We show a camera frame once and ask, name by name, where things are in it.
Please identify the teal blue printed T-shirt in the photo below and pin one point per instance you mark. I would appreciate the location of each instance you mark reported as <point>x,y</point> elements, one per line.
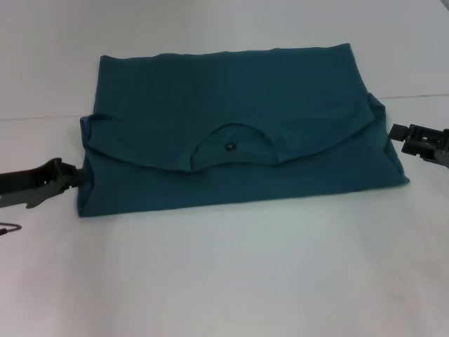
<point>228,91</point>

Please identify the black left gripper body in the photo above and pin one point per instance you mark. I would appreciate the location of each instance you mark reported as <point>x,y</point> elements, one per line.
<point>31,182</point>

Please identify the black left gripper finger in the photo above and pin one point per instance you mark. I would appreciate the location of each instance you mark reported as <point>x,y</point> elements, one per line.
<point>73,177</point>

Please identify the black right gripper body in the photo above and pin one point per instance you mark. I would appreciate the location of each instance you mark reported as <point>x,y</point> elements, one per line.
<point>442,151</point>

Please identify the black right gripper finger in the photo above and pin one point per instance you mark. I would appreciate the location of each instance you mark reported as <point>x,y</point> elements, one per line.
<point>417,138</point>

